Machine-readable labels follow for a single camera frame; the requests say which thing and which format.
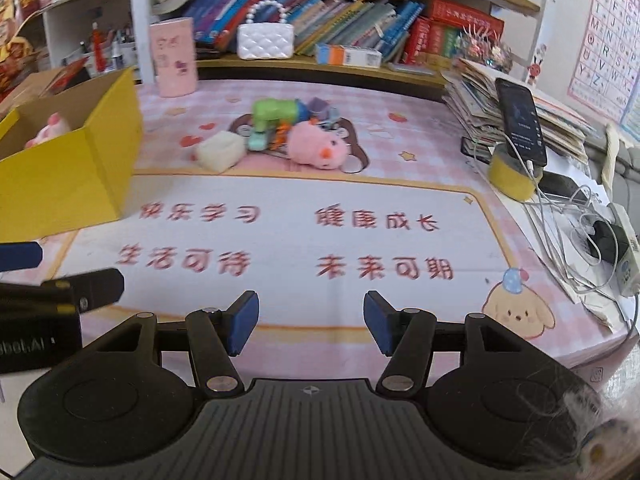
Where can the wooden bookshelf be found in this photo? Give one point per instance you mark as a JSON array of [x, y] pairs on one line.
[[300, 67]]

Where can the cream square foam block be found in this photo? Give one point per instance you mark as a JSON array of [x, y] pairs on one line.
[[220, 150]]

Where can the yellow cardboard box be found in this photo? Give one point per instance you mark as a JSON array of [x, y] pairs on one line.
[[65, 185]]

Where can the stack of paper booklets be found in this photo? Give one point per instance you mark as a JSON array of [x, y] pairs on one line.
[[470, 100]]

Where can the small pink plush toy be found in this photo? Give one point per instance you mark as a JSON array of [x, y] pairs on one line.
[[312, 142]]

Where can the green plastic toy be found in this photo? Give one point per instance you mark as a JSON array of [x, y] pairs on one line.
[[272, 110]]

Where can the black smartphone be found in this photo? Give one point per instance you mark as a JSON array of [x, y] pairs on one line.
[[522, 120]]

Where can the yellow tape roll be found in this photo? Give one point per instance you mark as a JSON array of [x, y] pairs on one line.
[[510, 175]]

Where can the large pink plush pig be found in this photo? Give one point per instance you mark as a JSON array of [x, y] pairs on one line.
[[50, 130]]

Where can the pink printed tablecloth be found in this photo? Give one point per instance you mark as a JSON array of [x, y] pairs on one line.
[[300, 240]]

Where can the red book set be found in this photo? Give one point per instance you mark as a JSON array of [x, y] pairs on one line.
[[450, 35]]

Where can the pink cylinder container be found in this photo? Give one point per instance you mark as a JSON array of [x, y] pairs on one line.
[[172, 60]]

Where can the alphabet wall poster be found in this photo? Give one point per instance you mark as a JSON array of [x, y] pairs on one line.
[[605, 50]]

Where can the white desktop pen organizer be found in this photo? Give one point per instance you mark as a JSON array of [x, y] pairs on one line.
[[125, 52]]

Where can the brown cardboard sheet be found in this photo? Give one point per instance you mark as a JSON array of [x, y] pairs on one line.
[[35, 82]]

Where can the colourful spiky ornament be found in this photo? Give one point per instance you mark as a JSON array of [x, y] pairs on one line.
[[482, 52]]

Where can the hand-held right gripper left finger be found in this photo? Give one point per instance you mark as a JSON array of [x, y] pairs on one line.
[[244, 322]]

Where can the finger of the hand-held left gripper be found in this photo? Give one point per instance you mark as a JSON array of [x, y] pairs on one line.
[[95, 285], [20, 256]]

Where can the purple small toy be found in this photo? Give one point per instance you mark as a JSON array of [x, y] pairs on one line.
[[319, 106]]

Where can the cartoon wall sticker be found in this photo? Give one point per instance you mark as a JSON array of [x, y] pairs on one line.
[[536, 67]]

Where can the red fortune god decoration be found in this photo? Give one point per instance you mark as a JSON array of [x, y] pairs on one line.
[[15, 45]]

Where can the row of blue paperback books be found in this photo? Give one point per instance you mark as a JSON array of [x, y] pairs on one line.
[[345, 20]]

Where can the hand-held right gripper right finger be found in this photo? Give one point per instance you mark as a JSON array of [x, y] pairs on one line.
[[377, 322]]

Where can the orange and white carton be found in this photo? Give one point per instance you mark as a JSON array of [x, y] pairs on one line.
[[345, 55]]

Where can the white shelf unit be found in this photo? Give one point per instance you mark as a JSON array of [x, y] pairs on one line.
[[145, 20]]

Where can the black power adapter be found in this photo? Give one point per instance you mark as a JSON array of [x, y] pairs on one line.
[[605, 242]]

